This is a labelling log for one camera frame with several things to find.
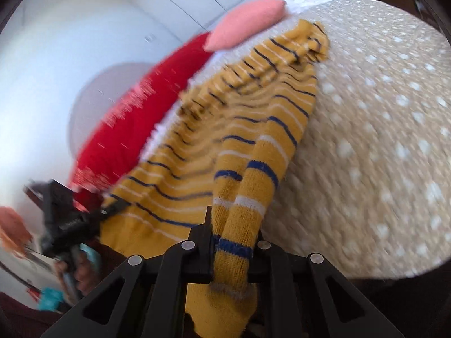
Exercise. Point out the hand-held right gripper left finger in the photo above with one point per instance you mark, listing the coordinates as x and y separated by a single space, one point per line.
201 257

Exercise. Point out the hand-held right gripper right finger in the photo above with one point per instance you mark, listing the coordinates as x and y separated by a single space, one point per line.
262 264

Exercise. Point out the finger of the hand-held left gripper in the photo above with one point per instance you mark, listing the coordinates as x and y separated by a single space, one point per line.
114 207

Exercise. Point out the yellow striped knit sweater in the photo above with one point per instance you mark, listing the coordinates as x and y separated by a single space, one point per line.
197 169

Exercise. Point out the person's left hand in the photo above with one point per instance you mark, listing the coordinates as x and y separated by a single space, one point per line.
82 274

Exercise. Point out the orange cloth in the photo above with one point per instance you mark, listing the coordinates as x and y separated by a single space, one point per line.
12 229

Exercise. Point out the red flowered pillow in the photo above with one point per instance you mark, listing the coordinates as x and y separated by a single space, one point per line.
134 119

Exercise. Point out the grey rounded headboard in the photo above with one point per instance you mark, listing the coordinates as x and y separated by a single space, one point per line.
91 98

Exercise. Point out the beige dotted quilted blanket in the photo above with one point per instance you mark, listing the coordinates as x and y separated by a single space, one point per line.
370 148

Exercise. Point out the pink pillow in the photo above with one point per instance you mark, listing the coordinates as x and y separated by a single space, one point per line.
243 24

